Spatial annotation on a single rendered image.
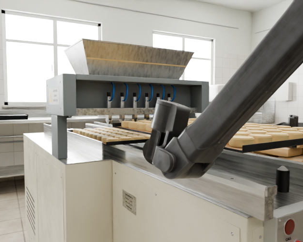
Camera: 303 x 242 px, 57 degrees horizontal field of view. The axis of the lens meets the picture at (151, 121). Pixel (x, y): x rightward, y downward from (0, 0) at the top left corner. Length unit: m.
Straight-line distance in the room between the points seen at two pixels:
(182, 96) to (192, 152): 0.99
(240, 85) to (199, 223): 0.41
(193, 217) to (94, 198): 0.54
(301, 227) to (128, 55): 0.90
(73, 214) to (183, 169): 0.76
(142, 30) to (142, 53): 3.73
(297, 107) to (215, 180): 5.10
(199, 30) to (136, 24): 1.31
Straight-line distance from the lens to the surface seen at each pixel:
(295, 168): 0.89
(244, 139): 0.59
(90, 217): 1.20
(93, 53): 1.18
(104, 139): 1.21
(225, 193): 0.66
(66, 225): 1.19
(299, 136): 0.74
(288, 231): 0.68
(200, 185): 0.72
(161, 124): 0.53
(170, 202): 0.83
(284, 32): 0.41
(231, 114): 0.43
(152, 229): 0.94
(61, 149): 1.21
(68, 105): 1.09
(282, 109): 5.92
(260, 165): 0.96
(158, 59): 1.32
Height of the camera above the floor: 1.07
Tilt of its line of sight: 3 degrees down
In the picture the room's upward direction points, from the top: straight up
